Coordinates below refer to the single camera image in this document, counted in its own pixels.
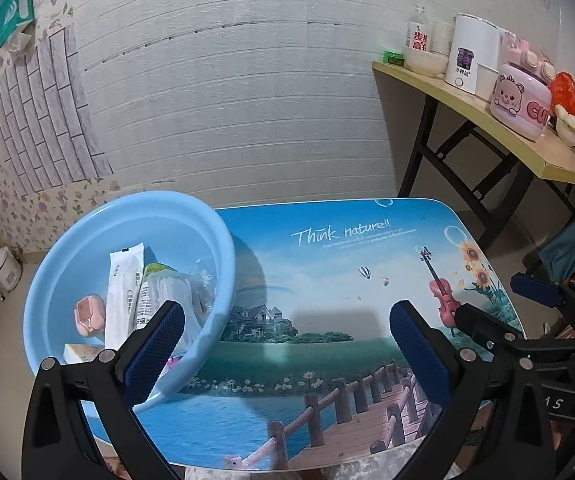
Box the white bowl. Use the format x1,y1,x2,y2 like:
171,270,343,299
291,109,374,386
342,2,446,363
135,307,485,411
402,45,449,78

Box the small clear plastic bag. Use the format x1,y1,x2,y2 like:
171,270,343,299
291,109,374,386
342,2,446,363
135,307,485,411
190,259,217,316

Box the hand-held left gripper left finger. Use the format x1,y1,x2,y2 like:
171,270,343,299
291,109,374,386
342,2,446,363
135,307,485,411
22,300,187,480

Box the pink bear lunch box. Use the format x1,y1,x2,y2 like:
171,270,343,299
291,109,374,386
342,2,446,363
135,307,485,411
490,30,558,141

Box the white plush clothing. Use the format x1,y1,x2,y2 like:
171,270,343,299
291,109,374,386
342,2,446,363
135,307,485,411
325,452,468,480

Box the pink contact lens case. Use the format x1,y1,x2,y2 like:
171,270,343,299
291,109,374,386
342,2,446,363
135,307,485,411
74,296,107,338

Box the stack of white cups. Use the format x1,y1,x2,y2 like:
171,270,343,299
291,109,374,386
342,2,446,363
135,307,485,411
430,20,455,56

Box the long white packet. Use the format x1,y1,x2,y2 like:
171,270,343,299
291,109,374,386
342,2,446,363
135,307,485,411
105,242,146,351

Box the wooden desk black legs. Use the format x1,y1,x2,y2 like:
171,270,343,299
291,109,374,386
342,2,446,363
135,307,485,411
371,59,575,261

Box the green white wall packet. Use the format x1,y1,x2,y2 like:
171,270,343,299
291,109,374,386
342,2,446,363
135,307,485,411
0,0,36,48

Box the glass bottle red label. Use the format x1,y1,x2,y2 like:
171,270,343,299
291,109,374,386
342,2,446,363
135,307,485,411
407,6,431,51

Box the white electric kettle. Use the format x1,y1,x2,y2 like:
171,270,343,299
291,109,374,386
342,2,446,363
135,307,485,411
443,13,502,96

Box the white yellow tissue packet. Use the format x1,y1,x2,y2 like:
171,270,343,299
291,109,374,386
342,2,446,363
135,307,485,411
62,342,106,365

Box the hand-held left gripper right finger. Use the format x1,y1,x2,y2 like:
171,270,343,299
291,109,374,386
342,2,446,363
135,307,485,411
389,300,555,480

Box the white jar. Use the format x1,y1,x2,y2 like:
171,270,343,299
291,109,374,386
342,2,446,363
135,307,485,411
0,246,22,293

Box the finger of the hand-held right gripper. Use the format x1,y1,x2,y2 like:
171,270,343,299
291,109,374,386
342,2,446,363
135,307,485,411
510,272,575,311
455,302,538,356

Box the orange red bag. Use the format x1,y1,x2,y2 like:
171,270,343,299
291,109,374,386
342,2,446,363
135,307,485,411
547,71,575,118

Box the cream plastic object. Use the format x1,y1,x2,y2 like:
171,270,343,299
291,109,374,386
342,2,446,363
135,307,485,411
553,104,575,147

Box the green white bag roll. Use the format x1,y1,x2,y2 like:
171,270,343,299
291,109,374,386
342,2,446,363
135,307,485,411
135,262,188,331

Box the light blue plastic basin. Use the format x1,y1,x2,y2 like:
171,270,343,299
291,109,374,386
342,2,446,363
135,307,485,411
22,190,237,413

